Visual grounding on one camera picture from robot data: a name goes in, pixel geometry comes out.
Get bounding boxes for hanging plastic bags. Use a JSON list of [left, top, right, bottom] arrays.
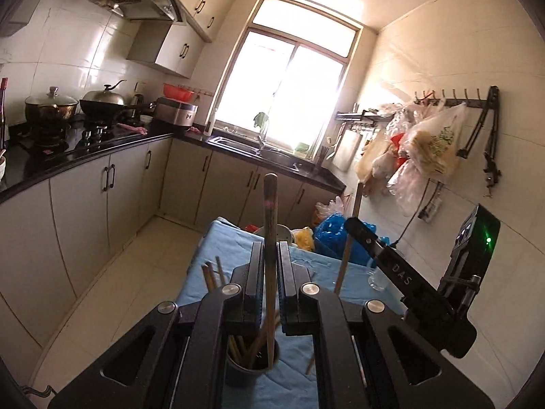
[[356, 101, 467, 216]]

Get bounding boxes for clear glass pitcher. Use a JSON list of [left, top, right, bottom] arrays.
[[368, 259, 390, 292]]

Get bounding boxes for wall hook rack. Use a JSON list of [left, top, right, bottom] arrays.
[[413, 85, 503, 197]]

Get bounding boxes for black wok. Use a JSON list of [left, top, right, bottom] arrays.
[[79, 79, 156, 125]]

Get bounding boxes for rice cooker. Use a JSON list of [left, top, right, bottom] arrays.
[[154, 97, 198, 128]]

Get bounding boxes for chopstick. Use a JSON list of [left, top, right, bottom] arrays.
[[215, 256, 227, 286], [201, 262, 217, 292], [263, 173, 278, 365], [334, 181, 364, 295]]

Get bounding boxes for blue table cloth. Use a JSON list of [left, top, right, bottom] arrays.
[[176, 216, 406, 409]]

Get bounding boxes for yellow plastic bag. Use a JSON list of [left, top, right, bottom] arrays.
[[292, 226, 315, 252]]

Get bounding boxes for black power cable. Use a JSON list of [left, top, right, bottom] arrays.
[[389, 178, 445, 251]]

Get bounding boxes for window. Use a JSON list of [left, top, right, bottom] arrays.
[[213, 0, 360, 158]]

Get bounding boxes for blue plastic bag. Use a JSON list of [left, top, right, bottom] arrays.
[[313, 213, 376, 269]]

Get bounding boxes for dark grey chopstick holder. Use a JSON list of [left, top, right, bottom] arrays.
[[224, 336, 280, 388]]

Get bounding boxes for kitchen sink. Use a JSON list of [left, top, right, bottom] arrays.
[[209, 137, 302, 171]]

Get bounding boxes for red basin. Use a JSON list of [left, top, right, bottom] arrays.
[[163, 83, 194, 103]]

